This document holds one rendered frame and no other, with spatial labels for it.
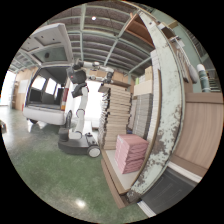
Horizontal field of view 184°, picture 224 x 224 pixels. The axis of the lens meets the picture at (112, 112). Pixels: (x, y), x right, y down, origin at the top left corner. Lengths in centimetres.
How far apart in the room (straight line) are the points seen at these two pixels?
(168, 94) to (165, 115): 9
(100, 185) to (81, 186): 19
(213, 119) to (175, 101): 21
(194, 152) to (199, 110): 17
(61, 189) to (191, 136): 97
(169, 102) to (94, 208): 85
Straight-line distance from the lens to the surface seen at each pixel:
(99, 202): 77
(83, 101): 106
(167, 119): 31
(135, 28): 164
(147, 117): 96
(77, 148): 107
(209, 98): 37
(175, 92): 31
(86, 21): 245
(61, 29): 129
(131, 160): 75
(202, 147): 38
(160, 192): 56
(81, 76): 109
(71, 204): 78
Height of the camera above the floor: 75
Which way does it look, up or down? 2 degrees down
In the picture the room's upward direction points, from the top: 8 degrees clockwise
